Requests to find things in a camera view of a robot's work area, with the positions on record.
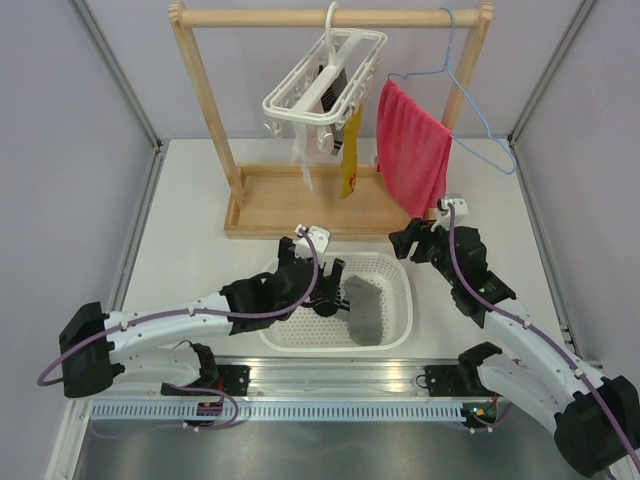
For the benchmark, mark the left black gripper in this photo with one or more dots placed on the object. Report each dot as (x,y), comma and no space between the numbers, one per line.
(286,251)

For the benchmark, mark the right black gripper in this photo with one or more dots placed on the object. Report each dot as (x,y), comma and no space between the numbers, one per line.
(417,230)

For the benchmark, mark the grey striped-cuff sock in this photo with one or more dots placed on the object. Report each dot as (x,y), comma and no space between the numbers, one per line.
(365,318)

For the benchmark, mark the black white-striped sock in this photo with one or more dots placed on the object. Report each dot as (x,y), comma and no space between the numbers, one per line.
(328,99)

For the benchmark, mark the white plastic clip hanger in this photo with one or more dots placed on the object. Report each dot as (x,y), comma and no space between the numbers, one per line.
(297,98)

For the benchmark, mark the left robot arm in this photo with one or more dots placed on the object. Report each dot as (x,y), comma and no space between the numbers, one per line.
(161,348)

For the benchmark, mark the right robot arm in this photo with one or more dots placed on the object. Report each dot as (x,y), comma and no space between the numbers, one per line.
(594,420)

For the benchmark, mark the wooden clothes rack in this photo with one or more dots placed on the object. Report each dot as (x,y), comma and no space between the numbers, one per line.
(269,198)

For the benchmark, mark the white perforated plastic basket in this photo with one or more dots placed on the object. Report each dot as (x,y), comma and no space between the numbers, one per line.
(306,332)

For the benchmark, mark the pink towel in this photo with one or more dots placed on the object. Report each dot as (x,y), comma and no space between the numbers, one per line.
(413,150)

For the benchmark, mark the white sock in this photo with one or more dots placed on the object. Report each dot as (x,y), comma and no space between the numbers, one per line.
(303,138)

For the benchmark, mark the yellow bear sock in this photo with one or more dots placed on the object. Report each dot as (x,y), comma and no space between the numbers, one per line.
(350,152)

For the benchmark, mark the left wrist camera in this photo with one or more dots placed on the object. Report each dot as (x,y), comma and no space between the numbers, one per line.
(315,237)

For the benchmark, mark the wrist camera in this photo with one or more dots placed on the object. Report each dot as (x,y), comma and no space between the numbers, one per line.
(315,237)
(452,209)

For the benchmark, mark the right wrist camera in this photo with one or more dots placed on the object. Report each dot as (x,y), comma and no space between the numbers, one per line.
(452,209)

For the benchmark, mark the aluminium mounting rail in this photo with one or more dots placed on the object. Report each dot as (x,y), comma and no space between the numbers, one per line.
(342,379)

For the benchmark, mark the white slotted cable duct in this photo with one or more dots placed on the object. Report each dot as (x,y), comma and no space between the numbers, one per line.
(279,410)

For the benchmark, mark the blue wire hanger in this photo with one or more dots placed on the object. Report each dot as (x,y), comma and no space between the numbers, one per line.
(461,80)

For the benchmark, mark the left aluminium frame post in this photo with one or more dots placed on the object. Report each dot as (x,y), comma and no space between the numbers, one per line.
(98,39)

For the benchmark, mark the aluminium frame post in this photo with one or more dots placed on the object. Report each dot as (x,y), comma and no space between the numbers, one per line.
(577,23)
(98,39)

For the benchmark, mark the right aluminium frame post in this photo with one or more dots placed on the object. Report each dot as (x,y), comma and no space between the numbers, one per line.
(577,23)

